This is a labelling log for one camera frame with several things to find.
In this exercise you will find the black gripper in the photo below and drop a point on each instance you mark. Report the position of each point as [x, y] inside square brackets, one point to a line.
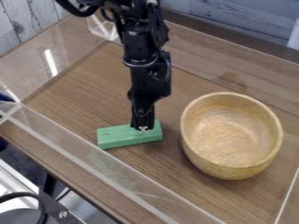
[151, 75]

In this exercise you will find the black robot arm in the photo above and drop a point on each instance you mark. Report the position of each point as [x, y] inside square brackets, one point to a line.
[143, 34]

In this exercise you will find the black metal bracket with screw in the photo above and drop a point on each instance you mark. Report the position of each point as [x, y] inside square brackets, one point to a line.
[58, 213]

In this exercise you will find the clear acrylic front wall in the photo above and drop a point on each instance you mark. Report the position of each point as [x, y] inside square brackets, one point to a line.
[115, 187]

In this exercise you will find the green rectangular block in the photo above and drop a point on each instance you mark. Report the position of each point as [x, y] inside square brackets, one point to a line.
[123, 135]

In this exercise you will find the clear acrylic corner bracket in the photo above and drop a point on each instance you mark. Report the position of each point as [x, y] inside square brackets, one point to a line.
[103, 29]

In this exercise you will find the brown wooden bowl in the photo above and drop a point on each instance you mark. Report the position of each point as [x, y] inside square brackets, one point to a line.
[231, 135]

